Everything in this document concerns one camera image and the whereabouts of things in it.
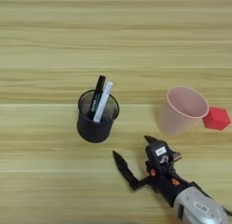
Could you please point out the pink plastic cup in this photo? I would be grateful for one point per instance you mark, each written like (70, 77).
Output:
(173, 118)

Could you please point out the black marker pen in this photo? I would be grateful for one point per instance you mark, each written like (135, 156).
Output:
(98, 94)

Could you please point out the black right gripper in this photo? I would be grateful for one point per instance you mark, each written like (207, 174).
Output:
(167, 185)

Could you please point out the red polyhedron block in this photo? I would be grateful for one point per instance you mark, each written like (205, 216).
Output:
(216, 118)

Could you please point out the black mesh pen holder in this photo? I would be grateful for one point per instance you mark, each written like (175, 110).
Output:
(93, 131)

